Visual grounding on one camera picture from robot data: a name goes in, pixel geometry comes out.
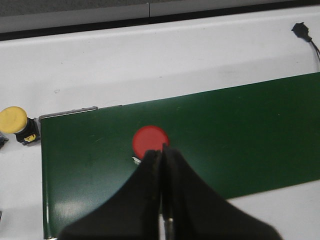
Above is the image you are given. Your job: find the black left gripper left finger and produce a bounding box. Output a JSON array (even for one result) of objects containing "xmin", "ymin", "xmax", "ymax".
[{"xmin": 58, "ymin": 150, "xmax": 162, "ymax": 240}]

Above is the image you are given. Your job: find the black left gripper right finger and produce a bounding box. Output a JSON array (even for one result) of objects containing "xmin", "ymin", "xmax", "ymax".
[{"xmin": 162, "ymin": 146, "xmax": 282, "ymax": 240}]

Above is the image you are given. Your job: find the red mushroom push button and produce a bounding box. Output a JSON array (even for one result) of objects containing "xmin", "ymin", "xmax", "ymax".
[{"xmin": 132, "ymin": 125, "xmax": 170, "ymax": 165}]

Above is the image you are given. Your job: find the green conveyor belt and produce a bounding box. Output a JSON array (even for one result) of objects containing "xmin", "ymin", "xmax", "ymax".
[{"xmin": 41, "ymin": 73, "xmax": 320, "ymax": 239}]

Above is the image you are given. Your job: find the yellow mushroom push button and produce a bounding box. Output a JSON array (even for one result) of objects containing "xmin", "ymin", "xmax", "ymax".
[{"xmin": 0, "ymin": 106, "xmax": 41, "ymax": 146}]

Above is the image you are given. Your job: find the grey speckled stone counter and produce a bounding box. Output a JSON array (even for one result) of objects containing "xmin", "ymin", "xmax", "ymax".
[{"xmin": 0, "ymin": 0, "xmax": 313, "ymax": 33}]

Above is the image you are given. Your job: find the aluminium conveyor frame rail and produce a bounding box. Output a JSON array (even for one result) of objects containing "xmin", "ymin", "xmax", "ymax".
[{"xmin": 38, "ymin": 106, "xmax": 99, "ymax": 121}]

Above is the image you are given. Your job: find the black cable connector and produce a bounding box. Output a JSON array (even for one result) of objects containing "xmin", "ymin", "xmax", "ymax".
[{"xmin": 291, "ymin": 22, "xmax": 320, "ymax": 60}]

